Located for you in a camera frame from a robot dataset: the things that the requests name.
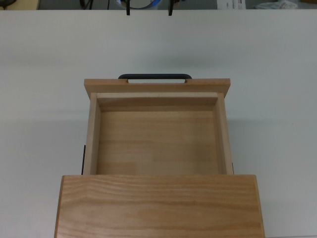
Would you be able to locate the black metal drawer handle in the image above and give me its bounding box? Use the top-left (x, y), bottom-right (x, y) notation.
top-left (118, 72), bottom-right (193, 83)

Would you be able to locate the wooden drawer with handle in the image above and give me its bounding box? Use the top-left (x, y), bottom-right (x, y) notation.
top-left (80, 77), bottom-right (235, 176)

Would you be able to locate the wooden drawer cabinet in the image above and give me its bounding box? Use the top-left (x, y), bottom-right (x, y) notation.
top-left (54, 173), bottom-right (265, 238)

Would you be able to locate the white printed paper sheet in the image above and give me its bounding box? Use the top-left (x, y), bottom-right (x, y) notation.
top-left (216, 0), bottom-right (246, 10)

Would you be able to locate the wooden desk board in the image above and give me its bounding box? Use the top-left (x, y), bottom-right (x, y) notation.
top-left (0, 0), bottom-right (40, 10)

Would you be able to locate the clear plastic bag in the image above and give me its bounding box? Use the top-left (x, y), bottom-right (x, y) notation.
top-left (256, 0), bottom-right (301, 10)

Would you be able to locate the black cable bundle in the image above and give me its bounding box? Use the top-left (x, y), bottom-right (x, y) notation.
top-left (78, 0), bottom-right (94, 10)

